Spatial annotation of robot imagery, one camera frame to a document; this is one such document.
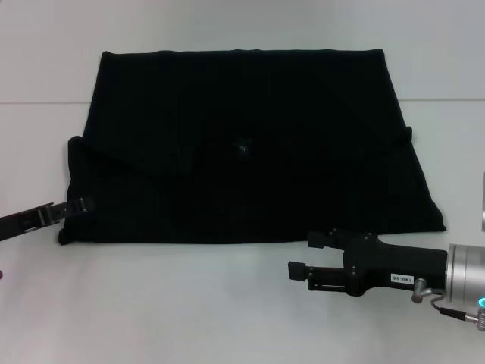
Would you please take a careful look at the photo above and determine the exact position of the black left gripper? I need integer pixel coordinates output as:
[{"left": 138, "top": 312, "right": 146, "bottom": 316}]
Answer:
[{"left": 0, "top": 196, "right": 95, "bottom": 243}]

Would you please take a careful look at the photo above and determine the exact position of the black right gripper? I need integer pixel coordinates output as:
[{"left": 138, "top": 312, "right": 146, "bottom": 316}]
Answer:
[{"left": 287, "top": 228, "right": 449, "bottom": 297}]

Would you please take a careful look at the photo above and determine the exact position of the black shirt with FREE print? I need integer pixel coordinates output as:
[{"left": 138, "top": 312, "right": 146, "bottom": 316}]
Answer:
[{"left": 56, "top": 48, "right": 448, "bottom": 246}]

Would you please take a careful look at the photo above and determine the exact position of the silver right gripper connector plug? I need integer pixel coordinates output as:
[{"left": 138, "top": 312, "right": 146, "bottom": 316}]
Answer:
[{"left": 412, "top": 278, "right": 433, "bottom": 303}]

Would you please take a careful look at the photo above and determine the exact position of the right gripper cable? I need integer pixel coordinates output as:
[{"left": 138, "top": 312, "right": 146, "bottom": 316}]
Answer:
[{"left": 430, "top": 288, "right": 485, "bottom": 331}]

